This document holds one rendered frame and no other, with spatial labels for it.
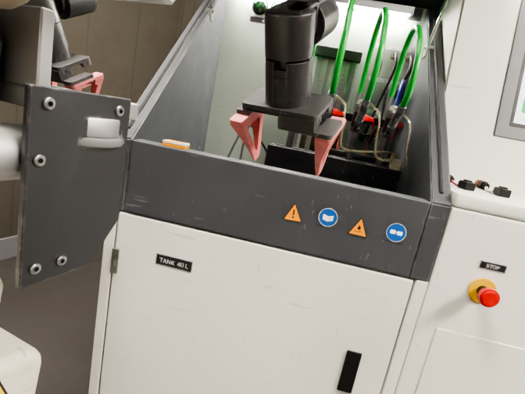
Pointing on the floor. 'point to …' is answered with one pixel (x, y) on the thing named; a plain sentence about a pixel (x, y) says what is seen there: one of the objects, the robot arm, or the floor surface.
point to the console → (474, 223)
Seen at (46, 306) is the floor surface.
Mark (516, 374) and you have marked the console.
